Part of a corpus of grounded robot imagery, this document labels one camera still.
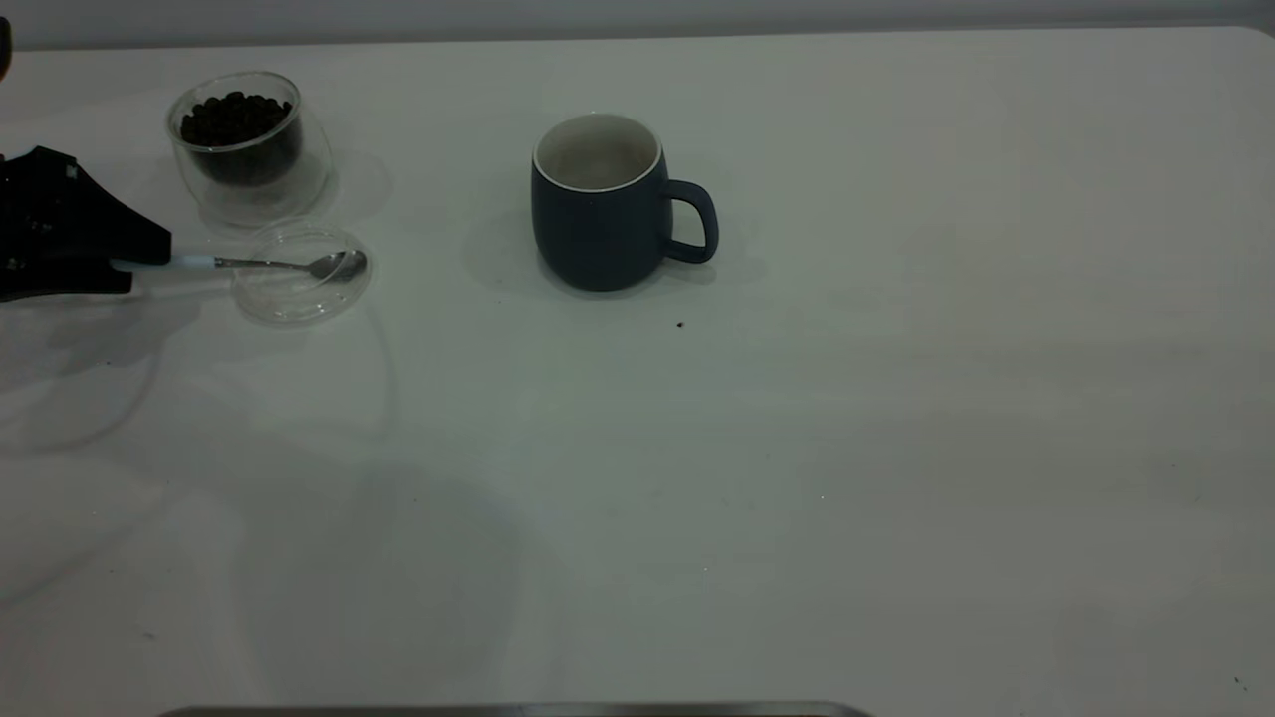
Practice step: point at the clear round plastic lid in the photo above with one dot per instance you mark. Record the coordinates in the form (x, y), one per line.
(299, 299)

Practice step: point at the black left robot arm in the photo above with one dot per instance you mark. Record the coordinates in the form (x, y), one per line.
(4, 50)

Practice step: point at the clear double-wall glass cup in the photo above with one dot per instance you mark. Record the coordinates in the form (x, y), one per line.
(314, 189)

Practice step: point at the dark coffee beans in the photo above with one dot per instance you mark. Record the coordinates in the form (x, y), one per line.
(239, 129)

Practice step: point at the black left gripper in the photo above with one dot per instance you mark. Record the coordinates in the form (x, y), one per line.
(30, 209)

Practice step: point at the dark blue ceramic mug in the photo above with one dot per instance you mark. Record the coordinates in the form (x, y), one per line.
(598, 239)

